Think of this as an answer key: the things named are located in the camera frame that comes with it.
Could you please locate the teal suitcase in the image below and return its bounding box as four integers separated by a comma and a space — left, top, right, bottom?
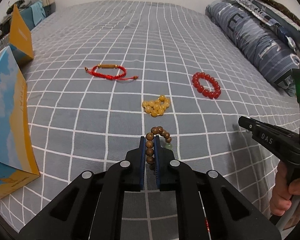
20, 1, 46, 30

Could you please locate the right hand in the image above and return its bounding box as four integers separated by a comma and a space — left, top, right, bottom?
269, 161, 300, 219

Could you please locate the blue yellow cardboard box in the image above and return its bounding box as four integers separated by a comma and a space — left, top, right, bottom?
0, 7, 40, 200

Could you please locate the red cord bracelet gold tube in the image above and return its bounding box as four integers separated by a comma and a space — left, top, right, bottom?
84, 64, 139, 81

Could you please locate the red bead bracelet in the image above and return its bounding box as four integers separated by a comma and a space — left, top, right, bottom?
192, 71, 222, 100

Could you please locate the folded dark patterned blanket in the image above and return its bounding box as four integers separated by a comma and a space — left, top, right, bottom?
237, 0, 300, 57

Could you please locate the yellow amber bead bracelet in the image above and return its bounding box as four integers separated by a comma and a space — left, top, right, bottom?
142, 94, 171, 118

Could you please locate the blue grey patterned pillow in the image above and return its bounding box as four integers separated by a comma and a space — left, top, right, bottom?
205, 0, 300, 96

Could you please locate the grey checked bed sheet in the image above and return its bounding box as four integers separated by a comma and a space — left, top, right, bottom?
0, 1, 299, 231

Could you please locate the brown wooden bead bracelet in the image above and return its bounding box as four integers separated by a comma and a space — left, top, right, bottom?
145, 126, 174, 173

